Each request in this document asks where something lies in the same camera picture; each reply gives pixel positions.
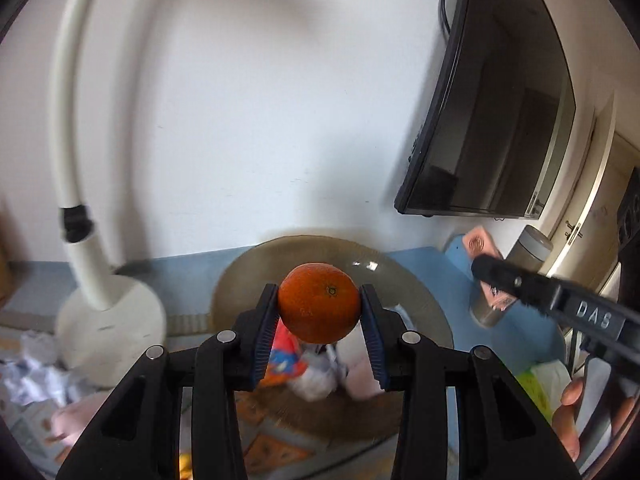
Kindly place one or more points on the large white paper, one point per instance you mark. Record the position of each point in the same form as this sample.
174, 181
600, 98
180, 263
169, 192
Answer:
323, 374

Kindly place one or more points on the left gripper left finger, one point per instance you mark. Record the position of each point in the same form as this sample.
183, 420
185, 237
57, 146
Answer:
135, 433

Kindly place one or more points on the orange small carton box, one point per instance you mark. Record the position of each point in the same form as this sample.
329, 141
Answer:
496, 277

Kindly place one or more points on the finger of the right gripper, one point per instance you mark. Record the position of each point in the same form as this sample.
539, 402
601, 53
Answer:
535, 290

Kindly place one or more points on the pink white plush stack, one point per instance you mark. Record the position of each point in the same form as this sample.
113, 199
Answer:
68, 423

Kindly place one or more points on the person's right hand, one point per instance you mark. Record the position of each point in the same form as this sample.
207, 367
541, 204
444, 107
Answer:
563, 419

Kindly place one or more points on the silver thermos bottle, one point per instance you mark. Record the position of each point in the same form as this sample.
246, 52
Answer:
530, 251

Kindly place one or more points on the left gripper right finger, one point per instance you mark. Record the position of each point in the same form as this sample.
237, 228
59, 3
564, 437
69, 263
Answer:
501, 432

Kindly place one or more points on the black monitor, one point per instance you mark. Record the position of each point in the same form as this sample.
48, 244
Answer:
495, 135

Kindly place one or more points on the green snack bag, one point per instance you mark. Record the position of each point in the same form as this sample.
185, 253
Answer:
544, 383

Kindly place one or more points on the orange tangerine front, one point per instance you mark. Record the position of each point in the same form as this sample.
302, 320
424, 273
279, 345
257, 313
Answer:
318, 303

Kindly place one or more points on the three-ball plush dango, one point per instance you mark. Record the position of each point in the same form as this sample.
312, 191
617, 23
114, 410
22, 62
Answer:
360, 383

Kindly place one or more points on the red fish plush pouch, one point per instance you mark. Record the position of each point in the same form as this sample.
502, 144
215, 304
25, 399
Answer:
285, 360

